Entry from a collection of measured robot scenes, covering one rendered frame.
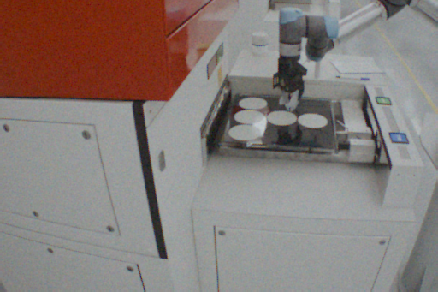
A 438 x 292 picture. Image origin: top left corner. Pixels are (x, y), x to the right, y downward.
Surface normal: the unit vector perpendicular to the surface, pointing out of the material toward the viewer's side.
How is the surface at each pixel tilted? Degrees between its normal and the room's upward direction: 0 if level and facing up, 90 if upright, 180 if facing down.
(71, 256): 90
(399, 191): 90
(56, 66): 90
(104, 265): 90
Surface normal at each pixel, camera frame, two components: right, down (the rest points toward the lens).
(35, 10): -0.19, 0.47
